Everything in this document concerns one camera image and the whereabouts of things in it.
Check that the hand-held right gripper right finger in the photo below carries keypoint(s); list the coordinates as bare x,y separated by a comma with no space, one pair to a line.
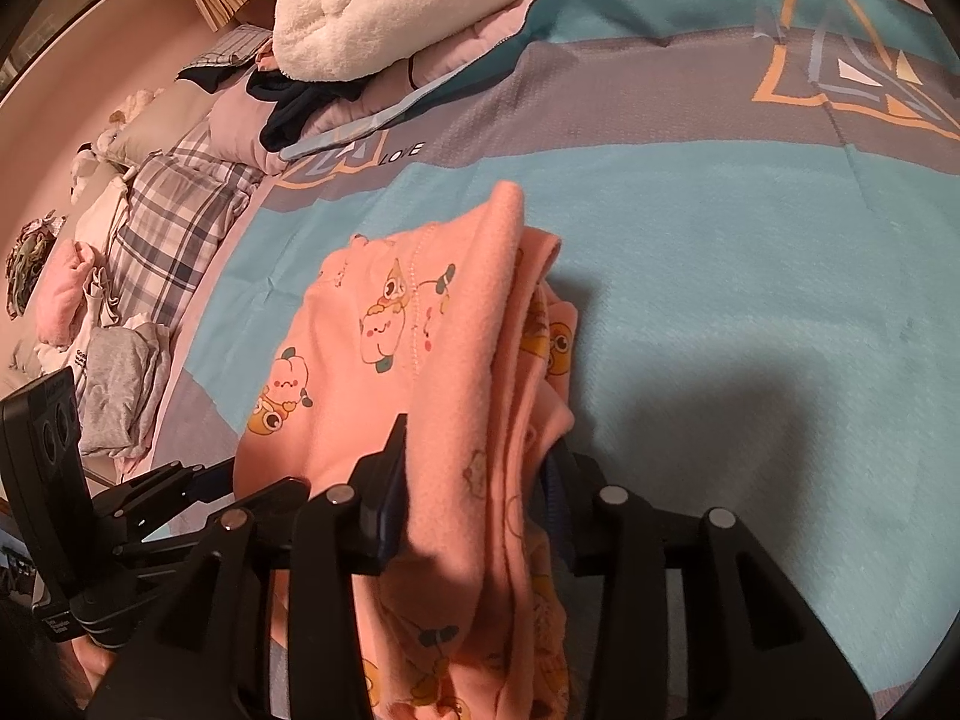
559,525

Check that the white fluffy blanket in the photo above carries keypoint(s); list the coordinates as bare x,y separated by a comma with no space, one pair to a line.
390,7

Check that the green patterned cloth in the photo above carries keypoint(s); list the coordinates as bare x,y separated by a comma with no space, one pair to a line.
30,255

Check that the white printed garment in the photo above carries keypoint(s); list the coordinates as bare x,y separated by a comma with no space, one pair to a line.
101,229

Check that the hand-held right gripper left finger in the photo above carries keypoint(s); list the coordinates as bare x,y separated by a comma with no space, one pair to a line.
390,525

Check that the plaid pillow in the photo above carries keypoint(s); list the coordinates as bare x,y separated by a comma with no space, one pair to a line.
180,217

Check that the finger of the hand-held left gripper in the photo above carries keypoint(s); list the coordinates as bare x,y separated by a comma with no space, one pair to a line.
225,504
172,484

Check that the person's left hand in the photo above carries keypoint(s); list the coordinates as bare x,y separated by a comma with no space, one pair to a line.
97,661

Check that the pale pink quilt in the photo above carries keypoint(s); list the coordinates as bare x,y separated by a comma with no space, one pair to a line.
450,52

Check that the person's left forearm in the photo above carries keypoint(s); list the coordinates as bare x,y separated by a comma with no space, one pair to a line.
34,667

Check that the pink folded cloth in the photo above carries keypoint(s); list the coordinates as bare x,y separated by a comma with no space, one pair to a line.
64,285

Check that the white plush toy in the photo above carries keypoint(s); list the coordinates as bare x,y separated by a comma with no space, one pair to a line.
90,165

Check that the pink printed child's garment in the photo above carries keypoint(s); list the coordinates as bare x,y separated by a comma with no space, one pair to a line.
465,330

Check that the beige pillow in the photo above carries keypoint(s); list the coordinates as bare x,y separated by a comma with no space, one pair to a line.
157,124

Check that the plaid cloth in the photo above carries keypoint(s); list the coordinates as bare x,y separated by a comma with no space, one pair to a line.
232,45

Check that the dark navy garment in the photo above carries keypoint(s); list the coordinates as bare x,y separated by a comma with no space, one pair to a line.
300,101

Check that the blue and grey bedspread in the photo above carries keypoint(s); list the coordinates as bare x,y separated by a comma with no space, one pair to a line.
712,277

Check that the grey folded garment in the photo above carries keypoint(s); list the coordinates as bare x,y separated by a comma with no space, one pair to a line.
120,375

